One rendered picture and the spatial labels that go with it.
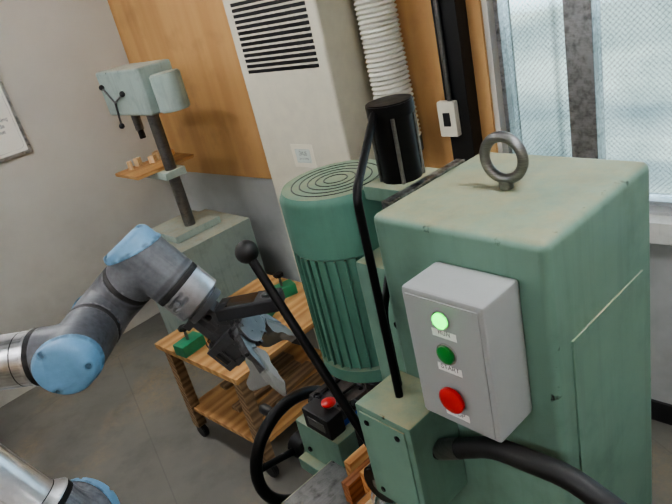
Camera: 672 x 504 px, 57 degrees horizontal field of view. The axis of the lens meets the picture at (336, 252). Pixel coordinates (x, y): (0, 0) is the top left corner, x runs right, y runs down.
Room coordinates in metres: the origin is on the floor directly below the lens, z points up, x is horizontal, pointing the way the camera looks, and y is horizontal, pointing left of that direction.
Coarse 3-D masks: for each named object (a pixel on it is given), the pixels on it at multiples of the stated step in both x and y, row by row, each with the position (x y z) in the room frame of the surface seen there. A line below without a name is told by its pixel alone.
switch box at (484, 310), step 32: (416, 288) 0.53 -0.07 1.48; (448, 288) 0.52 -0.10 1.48; (480, 288) 0.50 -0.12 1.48; (512, 288) 0.49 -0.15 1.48; (416, 320) 0.53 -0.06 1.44; (480, 320) 0.47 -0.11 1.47; (512, 320) 0.49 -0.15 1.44; (416, 352) 0.54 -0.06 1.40; (480, 352) 0.47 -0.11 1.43; (512, 352) 0.49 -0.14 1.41; (448, 384) 0.51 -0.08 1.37; (480, 384) 0.48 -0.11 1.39; (512, 384) 0.48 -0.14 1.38; (448, 416) 0.52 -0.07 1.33; (480, 416) 0.48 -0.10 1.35; (512, 416) 0.48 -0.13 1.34
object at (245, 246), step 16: (240, 256) 0.81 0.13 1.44; (256, 256) 0.82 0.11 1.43; (256, 272) 0.81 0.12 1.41; (272, 288) 0.80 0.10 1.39; (288, 320) 0.77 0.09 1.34; (304, 336) 0.76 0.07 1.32; (320, 368) 0.74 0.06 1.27; (336, 384) 0.73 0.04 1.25; (336, 400) 0.72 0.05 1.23; (352, 416) 0.70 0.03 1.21; (368, 464) 0.67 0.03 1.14; (368, 480) 0.67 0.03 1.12; (384, 496) 0.64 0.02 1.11
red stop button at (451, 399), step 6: (444, 390) 0.50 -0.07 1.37; (450, 390) 0.50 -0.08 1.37; (444, 396) 0.50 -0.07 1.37; (450, 396) 0.50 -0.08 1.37; (456, 396) 0.49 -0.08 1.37; (444, 402) 0.50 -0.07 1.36; (450, 402) 0.50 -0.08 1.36; (456, 402) 0.49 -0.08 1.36; (462, 402) 0.49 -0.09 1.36; (450, 408) 0.50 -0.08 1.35; (456, 408) 0.49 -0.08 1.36; (462, 408) 0.49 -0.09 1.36
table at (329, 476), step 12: (300, 456) 1.03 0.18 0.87; (312, 456) 1.02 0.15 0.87; (312, 468) 0.99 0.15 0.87; (324, 468) 0.95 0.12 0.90; (336, 468) 0.94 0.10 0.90; (312, 480) 0.92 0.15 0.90; (324, 480) 0.92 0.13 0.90; (336, 480) 0.91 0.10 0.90; (300, 492) 0.90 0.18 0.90; (312, 492) 0.89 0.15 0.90; (324, 492) 0.89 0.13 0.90; (336, 492) 0.88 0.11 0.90
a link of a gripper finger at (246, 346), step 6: (240, 336) 0.89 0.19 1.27; (240, 342) 0.89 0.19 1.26; (246, 342) 0.88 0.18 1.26; (252, 342) 0.89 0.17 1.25; (240, 348) 0.88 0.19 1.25; (246, 348) 0.87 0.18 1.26; (252, 348) 0.88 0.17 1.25; (246, 354) 0.87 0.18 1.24; (252, 354) 0.87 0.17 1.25; (252, 360) 0.86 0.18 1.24; (258, 360) 0.86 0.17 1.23; (258, 366) 0.86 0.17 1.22; (264, 366) 0.86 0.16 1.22
